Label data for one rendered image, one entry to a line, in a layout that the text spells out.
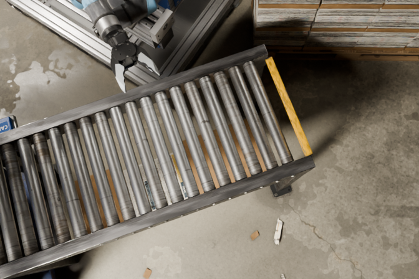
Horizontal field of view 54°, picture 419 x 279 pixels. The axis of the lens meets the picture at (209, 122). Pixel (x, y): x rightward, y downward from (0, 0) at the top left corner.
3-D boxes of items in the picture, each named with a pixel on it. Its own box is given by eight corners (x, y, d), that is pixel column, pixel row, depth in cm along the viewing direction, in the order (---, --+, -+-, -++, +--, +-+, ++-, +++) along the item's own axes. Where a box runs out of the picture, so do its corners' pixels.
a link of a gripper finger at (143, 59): (164, 75, 132) (141, 60, 133) (164, 66, 126) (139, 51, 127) (159, 82, 131) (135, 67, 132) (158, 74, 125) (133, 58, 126)
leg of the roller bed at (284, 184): (282, 179, 238) (304, 159, 172) (286, 189, 237) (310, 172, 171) (273, 182, 238) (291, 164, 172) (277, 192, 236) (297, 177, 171)
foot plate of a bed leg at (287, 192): (285, 170, 239) (286, 169, 238) (295, 193, 236) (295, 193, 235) (264, 177, 239) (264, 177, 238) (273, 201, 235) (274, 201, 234)
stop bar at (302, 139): (272, 57, 172) (272, 55, 170) (313, 154, 161) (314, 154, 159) (264, 60, 172) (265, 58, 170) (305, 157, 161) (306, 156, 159)
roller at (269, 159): (235, 68, 177) (239, 62, 173) (276, 171, 165) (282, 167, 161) (225, 70, 175) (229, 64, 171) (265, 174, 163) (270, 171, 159)
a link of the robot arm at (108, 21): (115, 11, 130) (91, 22, 128) (122, 22, 128) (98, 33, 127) (118, 24, 137) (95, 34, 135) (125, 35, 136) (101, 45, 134)
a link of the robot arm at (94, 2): (105, -2, 140) (98, -16, 131) (120, 23, 137) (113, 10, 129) (84, 9, 139) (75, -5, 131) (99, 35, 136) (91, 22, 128)
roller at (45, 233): (31, 136, 172) (25, 134, 167) (58, 248, 160) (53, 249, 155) (19, 141, 172) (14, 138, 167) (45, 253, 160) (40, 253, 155)
